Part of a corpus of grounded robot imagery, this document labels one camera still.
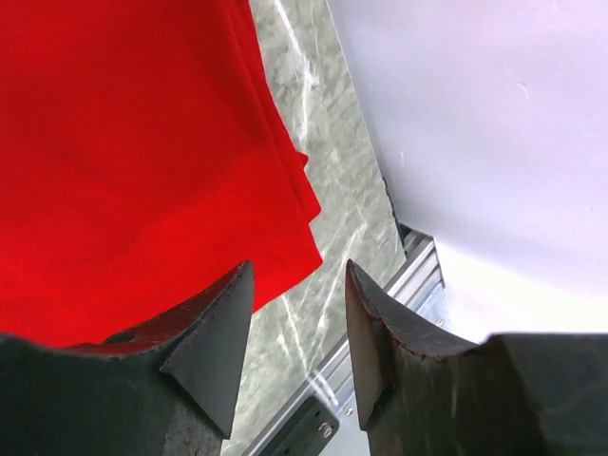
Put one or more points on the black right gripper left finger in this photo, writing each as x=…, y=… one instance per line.
x=168, y=386

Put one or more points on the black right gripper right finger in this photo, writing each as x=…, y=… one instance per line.
x=435, y=393

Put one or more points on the red t shirt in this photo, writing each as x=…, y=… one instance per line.
x=142, y=158

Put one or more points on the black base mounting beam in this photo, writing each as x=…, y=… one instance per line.
x=306, y=432

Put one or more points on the aluminium front frame rail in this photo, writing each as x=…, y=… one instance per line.
x=418, y=285

